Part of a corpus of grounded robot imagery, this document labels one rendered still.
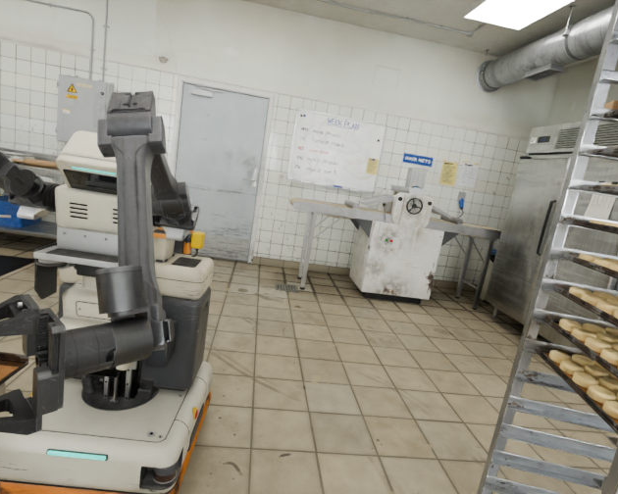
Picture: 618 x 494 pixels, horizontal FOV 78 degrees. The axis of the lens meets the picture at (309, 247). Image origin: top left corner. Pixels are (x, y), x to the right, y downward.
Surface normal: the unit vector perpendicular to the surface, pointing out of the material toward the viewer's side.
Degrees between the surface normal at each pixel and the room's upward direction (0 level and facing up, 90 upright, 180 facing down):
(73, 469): 90
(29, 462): 90
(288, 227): 90
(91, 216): 98
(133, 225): 56
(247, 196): 90
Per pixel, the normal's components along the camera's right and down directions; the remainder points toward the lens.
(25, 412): 0.20, -0.97
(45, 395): 0.73, 0.25
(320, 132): 0.11, 0.21
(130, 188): 0.14, -0.37
